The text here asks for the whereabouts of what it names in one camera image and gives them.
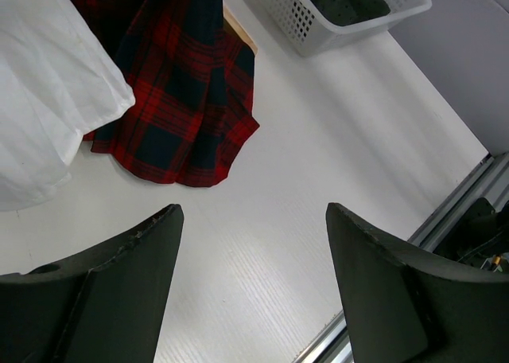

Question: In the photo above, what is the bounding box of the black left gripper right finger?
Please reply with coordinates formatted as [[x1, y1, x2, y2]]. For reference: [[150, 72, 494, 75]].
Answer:
[[326, 203, 508, 362]]

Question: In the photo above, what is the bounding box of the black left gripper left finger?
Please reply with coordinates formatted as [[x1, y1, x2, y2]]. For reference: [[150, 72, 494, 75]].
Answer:
[[1, 205, 184, 362]]

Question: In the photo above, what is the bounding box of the dark grey dotted skirt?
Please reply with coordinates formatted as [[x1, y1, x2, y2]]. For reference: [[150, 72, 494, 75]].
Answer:
[[310, 0, 390, 26]]

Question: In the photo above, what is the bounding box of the red black plaid garment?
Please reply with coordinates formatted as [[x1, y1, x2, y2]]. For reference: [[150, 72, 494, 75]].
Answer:
[[71, 0, 258, 188]]

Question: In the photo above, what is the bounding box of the white ruffled dress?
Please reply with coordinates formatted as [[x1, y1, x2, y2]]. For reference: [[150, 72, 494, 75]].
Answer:
[[1, 0, 135, 211]]

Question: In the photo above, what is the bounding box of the white perforated plastic basket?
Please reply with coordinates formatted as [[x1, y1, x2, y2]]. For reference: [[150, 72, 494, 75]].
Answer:
[[247, 0, 432, 57]]

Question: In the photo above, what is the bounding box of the wooden clothes rack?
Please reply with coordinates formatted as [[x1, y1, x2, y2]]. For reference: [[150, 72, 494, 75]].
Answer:
[[223, 6, 258, 55]]

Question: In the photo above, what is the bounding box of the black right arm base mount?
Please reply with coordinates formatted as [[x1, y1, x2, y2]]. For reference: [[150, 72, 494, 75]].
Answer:
[[433, 197, 508, 274]]

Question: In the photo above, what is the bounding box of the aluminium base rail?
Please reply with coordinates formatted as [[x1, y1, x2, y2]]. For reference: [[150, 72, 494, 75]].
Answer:
[[297, 154, 508, 362]]

